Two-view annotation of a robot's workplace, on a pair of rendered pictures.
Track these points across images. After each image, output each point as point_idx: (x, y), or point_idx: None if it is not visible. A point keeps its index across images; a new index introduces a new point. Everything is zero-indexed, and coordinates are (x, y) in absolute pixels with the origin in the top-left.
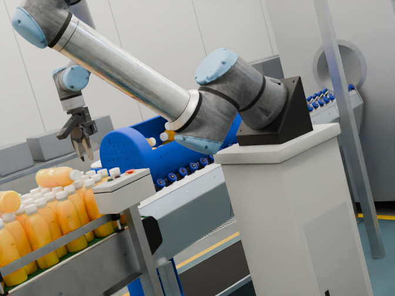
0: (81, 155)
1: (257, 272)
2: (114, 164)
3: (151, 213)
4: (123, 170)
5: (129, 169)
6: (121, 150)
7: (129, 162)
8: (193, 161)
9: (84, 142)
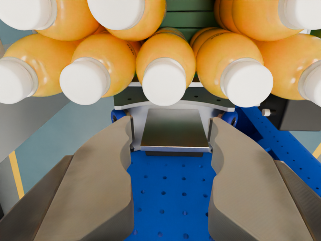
0: (212, 136)
1: None
2: (204, 202)
3: None
4: (173, 184)
5: (150, 184)
6: (151, 240)
7: (138, 199)
8: None
9: (82, 202)
